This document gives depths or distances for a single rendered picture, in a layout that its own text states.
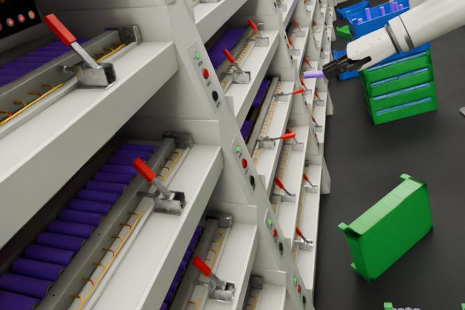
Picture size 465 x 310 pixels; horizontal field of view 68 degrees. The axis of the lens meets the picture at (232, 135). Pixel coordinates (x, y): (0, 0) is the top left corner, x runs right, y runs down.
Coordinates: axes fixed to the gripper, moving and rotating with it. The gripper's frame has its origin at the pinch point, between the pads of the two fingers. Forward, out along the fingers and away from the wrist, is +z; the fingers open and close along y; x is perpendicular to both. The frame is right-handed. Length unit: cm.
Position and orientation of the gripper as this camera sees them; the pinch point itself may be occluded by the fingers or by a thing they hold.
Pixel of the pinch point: (331, 69)
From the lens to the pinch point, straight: 94.1
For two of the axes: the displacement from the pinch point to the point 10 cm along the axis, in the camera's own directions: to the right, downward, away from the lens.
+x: 5.6, 7.6, 3.3
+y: -2.4, 5.3, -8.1
